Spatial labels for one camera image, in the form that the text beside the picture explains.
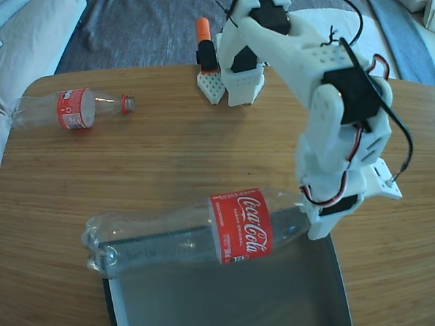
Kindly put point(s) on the white cushion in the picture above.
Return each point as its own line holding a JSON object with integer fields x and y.
{"x": 27, "y": 40}

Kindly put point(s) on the clear bottle barcode red label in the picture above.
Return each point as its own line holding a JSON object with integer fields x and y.
{"x": 73, "y": 108}

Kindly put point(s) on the grey cardboard box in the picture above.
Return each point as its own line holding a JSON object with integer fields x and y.
{"x": 238, "y": 299}

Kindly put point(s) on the blue cloth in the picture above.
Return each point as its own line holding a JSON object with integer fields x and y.
{"x": 408, "y": 51}

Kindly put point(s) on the white cloth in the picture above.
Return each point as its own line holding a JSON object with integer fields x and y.
{"x": 377, "y": 34}

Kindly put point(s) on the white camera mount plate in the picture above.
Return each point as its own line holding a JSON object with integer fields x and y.
{"x": 384, "y": 183}

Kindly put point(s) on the orange black table clamp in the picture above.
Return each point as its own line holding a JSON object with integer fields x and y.
{"x": 203, "y": 29}

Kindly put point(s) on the grey textured rug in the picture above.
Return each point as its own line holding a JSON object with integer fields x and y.
{"x": 136, "y": 34}

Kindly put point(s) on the clear bottle Coca-Cola red label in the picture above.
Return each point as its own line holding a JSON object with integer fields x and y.
{"x": 243, "y": 225}

